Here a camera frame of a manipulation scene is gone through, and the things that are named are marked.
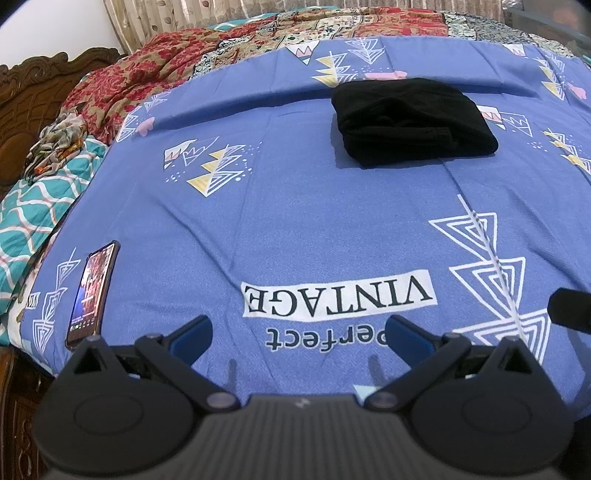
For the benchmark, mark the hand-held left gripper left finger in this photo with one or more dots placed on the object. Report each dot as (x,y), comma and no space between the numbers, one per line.
(191,339)

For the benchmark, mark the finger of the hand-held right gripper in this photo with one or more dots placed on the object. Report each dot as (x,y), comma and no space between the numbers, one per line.
(570,309)

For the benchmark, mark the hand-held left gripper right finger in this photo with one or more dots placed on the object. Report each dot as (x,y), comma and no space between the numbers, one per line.
(406,339)

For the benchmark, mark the black pants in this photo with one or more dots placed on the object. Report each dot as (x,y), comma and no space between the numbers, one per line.
(406,120)

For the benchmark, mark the smartphone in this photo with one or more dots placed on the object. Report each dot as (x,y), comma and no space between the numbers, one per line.
(92,290)

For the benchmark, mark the blue printed bedsheet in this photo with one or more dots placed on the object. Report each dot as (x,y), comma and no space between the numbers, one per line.
(300,207)

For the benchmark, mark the teal patterned pillow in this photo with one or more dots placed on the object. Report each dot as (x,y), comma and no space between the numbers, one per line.
(32,207)

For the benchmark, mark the crumpled floral cloth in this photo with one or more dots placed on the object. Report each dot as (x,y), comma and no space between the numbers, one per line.
(55,143)

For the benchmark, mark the red floral blanket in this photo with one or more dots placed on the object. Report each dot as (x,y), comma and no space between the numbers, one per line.
(120,78)

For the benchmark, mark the carved wooden headboard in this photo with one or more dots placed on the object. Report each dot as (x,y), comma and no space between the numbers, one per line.
(23,92)

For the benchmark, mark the patchwork quilt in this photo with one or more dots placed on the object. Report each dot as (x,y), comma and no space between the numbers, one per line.
(258,41)

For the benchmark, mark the beige leaf-patterned curtain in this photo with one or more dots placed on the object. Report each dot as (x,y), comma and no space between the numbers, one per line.
(194,14)

